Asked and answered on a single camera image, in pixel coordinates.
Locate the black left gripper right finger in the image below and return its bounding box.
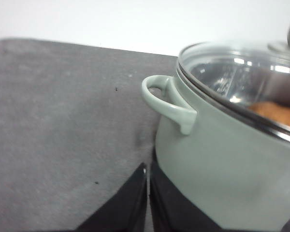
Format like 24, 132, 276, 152
149, 161, 223, 232

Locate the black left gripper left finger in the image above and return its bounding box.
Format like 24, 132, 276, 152
77, 163, 147, 232

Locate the brown potato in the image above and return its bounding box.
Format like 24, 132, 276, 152
249, 101, 290, 125

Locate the glass pot lid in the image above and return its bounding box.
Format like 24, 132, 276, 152
177, 28, 290, 140

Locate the green electric steamer pot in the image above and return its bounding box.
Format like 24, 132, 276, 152
142, 66, 290, 232

